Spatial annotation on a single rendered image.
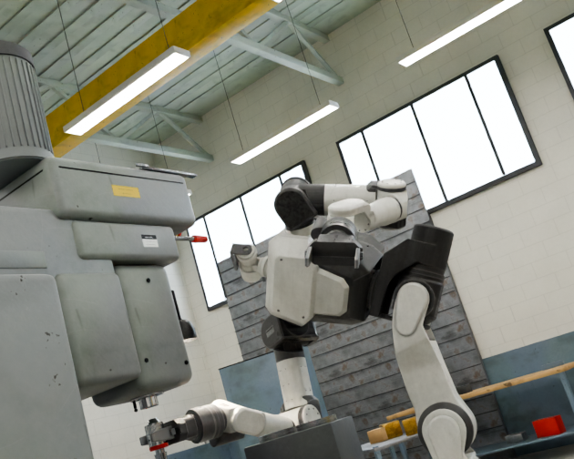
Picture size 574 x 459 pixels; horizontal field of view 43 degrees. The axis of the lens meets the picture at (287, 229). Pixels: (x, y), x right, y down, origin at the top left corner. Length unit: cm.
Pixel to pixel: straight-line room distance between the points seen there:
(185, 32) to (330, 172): 390
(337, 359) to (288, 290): 826
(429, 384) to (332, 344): 834
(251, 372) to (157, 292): 613
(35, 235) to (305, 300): 77
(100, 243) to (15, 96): 41
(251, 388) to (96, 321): 634
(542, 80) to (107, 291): 807
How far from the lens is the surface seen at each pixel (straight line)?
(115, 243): 182
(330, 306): 204
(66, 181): 178
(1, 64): 192
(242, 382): 801
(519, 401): 937
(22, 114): 185
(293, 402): 218
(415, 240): 201
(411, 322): 197
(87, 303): 170
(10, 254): 164
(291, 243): 202
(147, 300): 185
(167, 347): 185
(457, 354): 946
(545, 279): 914
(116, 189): 188
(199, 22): 724
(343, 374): 1027
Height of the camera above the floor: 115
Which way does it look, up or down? 14 degrees up
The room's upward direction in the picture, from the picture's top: 17 degrees counter-clockwise
